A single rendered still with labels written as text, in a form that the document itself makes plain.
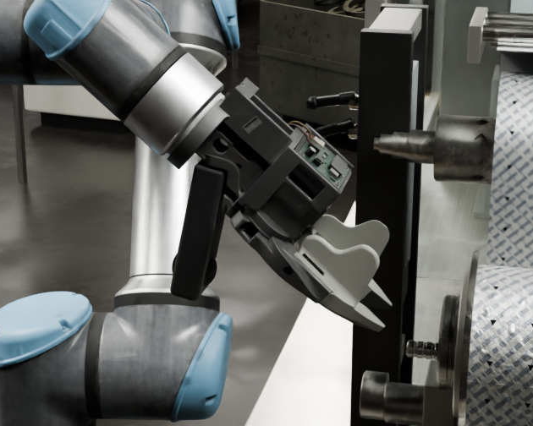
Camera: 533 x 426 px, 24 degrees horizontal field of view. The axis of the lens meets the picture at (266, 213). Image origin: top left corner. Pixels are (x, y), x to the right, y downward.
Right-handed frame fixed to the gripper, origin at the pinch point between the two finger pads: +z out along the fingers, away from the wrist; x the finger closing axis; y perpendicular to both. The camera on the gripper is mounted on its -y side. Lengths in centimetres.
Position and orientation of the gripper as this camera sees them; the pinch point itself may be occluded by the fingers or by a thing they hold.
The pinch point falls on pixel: (367, 313)
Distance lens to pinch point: 98.8
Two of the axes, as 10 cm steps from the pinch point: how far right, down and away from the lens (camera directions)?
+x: 2.2, -3.2, 9.2
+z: 7.4, 6.7, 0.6
